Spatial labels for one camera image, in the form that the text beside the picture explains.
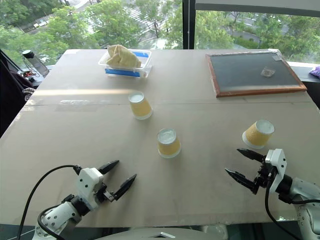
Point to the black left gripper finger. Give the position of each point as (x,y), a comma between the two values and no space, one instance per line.
(126,186)
(108,167)

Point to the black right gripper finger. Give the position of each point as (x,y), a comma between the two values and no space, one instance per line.
(240,179)
(250,153)

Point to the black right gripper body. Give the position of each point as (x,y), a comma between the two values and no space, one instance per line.
(264,177)

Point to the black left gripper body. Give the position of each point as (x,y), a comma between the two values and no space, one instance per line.
(103,192)

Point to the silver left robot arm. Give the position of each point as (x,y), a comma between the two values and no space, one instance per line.
(60,218)

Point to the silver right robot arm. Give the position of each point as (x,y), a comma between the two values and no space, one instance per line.
(302,200)

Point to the yellow paper cup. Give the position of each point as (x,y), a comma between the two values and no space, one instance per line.
(258,134)
(168,144)
(140,106)

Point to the wood-framed chalkboard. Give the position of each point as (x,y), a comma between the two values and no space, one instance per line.
(252,72)

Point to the small clear plastic piece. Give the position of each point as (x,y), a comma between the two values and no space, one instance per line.
(268,72)

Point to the clear plastic container blue tape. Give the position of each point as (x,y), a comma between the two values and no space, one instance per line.
(130,67)

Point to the purple object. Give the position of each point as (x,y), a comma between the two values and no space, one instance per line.
(315,72)

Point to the yellow crumpled cloth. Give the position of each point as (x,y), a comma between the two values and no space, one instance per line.
(123,57)

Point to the dark chair with items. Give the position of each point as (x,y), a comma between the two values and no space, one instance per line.
(12,95)

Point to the clear water bottle black cap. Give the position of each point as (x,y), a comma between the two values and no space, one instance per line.
(35,62)

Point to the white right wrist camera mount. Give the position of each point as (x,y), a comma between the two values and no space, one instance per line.
(276,166)

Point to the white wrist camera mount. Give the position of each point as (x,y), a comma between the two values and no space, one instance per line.
(88,185)
(276,166)

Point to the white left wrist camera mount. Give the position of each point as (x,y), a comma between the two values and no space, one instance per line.
(88,185)

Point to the dark window frame post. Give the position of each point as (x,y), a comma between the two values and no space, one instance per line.
(188,24)

